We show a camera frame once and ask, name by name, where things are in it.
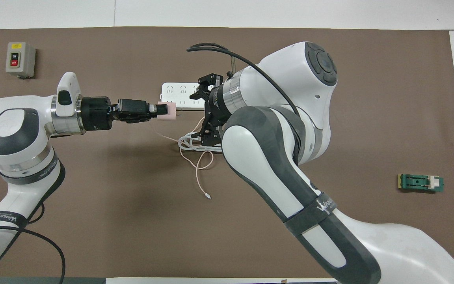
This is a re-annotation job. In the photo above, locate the white power strip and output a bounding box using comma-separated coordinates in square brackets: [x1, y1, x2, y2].
[161, 82, 208, 111]

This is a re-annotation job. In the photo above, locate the grey on-off switch box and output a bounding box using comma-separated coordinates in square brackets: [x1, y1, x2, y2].
[6, 42, 36, 79]

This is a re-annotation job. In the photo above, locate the white power cord with plug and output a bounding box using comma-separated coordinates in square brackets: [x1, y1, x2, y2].
[178, 132, 223, 152]

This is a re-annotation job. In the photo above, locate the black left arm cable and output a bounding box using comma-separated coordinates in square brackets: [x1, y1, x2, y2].
[0, 134, 82, 284]

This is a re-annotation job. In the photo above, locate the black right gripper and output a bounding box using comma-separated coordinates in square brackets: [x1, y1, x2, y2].
[190, 72, 233, 148]

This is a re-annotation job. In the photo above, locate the green circuit board module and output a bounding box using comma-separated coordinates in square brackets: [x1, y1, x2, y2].
[398, 174, 445, 194]

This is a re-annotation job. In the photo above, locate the pink charger adapter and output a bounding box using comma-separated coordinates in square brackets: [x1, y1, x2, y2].
[157, 102, 177, 120]

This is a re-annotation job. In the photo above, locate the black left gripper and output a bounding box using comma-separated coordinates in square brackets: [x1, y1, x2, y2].
[79, 97, 160, 131]

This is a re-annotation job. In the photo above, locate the pink charging cable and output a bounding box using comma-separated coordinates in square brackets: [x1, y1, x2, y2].
[148, 116, 215, 200]

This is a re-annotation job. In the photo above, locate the brown table mat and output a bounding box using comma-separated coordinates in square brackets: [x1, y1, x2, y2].
[0, 26, 454, 278]

